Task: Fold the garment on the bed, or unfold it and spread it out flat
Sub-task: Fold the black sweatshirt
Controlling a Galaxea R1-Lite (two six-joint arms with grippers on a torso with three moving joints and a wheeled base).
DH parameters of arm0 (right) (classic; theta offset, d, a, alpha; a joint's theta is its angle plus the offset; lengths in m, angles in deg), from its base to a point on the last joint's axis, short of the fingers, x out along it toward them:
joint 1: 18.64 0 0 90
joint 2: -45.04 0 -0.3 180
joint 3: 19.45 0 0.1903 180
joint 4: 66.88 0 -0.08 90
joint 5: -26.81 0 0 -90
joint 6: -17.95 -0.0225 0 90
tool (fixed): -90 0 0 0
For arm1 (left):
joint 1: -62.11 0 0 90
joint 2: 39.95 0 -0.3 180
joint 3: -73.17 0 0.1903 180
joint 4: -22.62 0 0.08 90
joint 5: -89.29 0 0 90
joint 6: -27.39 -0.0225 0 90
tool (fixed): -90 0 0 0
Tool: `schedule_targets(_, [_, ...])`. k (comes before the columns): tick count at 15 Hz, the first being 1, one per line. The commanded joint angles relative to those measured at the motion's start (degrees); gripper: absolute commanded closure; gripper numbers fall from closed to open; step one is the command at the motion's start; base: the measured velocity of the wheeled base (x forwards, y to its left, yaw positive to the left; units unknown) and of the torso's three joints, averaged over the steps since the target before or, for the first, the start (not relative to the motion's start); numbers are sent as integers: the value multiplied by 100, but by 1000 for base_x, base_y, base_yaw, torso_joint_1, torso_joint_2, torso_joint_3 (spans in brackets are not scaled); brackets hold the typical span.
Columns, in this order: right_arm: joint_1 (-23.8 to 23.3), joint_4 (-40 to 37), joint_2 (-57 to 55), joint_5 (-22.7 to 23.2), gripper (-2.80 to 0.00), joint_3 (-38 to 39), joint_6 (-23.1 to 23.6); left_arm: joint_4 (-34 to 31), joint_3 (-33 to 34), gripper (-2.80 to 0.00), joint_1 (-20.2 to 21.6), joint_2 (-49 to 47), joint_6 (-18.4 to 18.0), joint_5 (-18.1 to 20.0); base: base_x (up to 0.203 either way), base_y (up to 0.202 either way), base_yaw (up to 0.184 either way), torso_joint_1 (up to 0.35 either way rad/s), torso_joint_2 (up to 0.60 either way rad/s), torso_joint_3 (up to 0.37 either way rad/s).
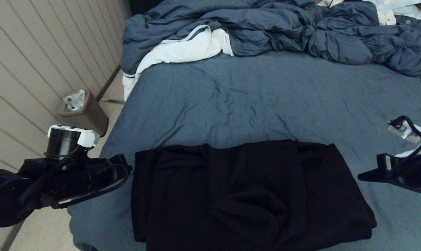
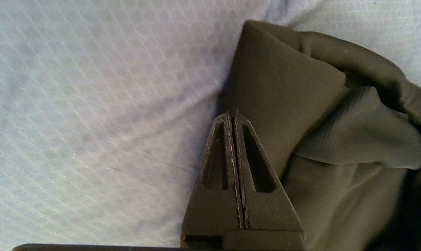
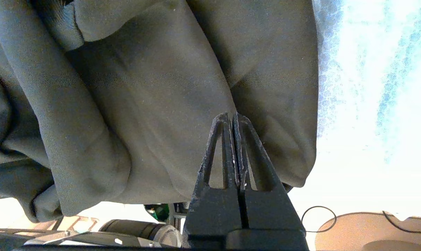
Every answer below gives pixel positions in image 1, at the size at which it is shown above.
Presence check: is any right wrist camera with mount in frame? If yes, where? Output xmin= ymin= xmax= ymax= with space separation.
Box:
xmin=387 ymin=116 xmax=421 ymax=158

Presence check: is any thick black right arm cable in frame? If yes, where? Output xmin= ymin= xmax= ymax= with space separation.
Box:
xmin=388 ymin=116 xmax=421 ymax=182

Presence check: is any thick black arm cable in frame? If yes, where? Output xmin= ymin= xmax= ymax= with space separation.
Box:
xmin=388 ymin=116 xmax=421 ymax=182
xmin=0 ymin=145 xmax=85 ymax=213

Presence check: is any beige trash bin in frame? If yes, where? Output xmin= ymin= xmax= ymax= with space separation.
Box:
xmin=57 ymin=89 xmax=109 ymax=137

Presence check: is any white garment with grey stripe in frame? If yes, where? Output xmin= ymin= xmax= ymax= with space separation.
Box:
xmin=123 ymin=24 xmax=235 ymax=101

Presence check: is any clear plastic bin bag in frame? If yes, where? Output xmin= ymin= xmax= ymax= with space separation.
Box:
xmin=63 ymin=89 xmax=86 ymax=111

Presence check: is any cream rumpled garment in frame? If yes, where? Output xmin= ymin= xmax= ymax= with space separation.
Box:
xmin=318 ymin=0 xmax=397 ymax=25

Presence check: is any blue bed sheet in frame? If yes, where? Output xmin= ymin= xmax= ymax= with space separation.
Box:
xmin=67 ymin=51 xmax=421 ymax=251

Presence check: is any rumpled blue duvet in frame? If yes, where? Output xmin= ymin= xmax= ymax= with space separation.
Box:
xmin=121 ymin=0 xmax=421 ymax=77

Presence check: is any black headboard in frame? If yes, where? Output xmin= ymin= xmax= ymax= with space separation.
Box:
xmin=129 ymin=0 xmax=166 ymax=16

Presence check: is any black zip hoodie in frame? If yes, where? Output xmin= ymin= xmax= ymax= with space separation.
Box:
xmin=131 ymin=139 xmax=377 ymax=251

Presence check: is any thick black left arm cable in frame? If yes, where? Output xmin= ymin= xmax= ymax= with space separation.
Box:
xmin=0 ymin=145 xmax=85 ymax=213

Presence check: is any white pillow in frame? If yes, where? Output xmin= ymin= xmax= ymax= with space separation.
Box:
xmin=371 ymin=0 xmax=421 ymax=20

